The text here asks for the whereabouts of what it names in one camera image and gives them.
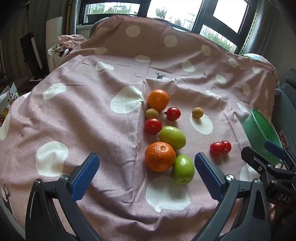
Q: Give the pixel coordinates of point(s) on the grey sofa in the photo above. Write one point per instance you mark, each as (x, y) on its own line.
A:
(283, 117)

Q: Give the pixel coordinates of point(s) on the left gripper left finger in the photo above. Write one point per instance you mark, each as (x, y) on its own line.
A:
(42, 219)

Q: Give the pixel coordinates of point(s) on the crumpled pink clothing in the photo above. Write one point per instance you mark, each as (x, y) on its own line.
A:
(71, 41)

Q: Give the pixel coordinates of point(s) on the lone tan longan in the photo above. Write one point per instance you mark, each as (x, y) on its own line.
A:
(197, 112)

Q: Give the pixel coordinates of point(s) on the green plastic bowl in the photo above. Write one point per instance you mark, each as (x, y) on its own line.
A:
(259, 130)

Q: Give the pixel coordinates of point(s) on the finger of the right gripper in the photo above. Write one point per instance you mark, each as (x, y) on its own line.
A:
(285, 156)
(264, 168)

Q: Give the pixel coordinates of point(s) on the tomato of pair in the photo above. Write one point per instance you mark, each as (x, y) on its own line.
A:
(227, 146)
(217, 148)

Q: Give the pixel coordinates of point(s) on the large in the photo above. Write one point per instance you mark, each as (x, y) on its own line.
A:
(159, 156)

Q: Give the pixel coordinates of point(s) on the pink polka dot cloth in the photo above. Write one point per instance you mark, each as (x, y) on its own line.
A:
(95, 101)

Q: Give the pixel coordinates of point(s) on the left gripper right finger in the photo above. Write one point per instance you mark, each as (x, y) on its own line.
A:
(252, 221)

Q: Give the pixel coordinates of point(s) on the black framed window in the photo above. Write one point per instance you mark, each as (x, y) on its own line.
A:
(226, 23)

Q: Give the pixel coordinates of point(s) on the red tomato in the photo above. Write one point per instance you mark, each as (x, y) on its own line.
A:
(153, 126)
(172, 114)

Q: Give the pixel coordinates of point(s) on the white printed paper bag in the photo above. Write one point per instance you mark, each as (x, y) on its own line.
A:
(8, 96)

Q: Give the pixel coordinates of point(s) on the green apple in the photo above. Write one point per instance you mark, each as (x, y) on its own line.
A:
(183, 169)
(173, 136)

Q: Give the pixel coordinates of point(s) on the tan longan beside orange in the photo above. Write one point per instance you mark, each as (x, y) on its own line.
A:
(151, 113)

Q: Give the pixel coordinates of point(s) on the orange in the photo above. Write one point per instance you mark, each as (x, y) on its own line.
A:
(158, 99)

